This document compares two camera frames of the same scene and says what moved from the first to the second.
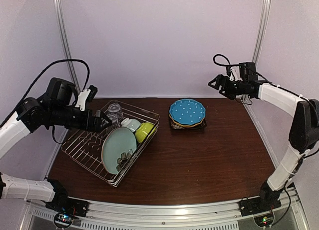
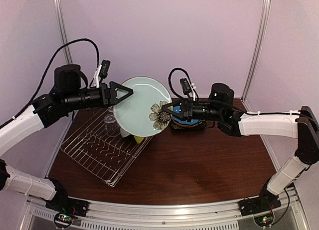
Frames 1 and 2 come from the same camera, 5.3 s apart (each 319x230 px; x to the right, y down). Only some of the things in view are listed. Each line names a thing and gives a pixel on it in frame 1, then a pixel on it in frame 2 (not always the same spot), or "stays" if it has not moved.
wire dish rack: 113,152 stays
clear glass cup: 114,118 stays
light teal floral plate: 118,144 to 140,114
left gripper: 94,126 to 107,94
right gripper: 225,87 to 189,113
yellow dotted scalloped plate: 186,125 stays
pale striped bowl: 132,123 to 123,133
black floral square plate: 203,125 stays
